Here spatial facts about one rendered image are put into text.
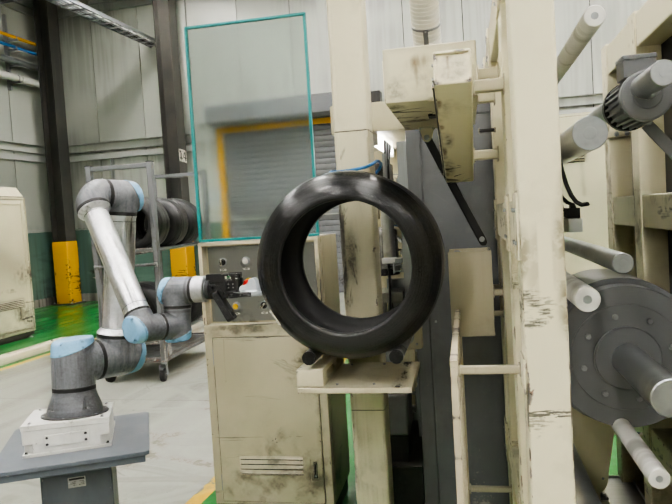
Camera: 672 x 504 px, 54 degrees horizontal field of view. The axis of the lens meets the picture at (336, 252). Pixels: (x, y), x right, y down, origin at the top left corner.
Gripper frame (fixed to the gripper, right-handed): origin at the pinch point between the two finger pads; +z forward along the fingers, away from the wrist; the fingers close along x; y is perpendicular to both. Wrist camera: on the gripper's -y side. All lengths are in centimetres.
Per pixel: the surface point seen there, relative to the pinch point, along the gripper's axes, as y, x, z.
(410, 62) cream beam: 64, -33, 55
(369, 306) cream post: -9.4, 28.4, 31.0
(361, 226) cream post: 20.2, 28.6, 29.5
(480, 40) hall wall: 297, 933, 100
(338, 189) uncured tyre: 32.8, -12.2, 29.5
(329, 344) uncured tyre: -15.0, -12.4, 24.1
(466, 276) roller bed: 1, 22, 67
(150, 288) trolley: -33, 325, -209
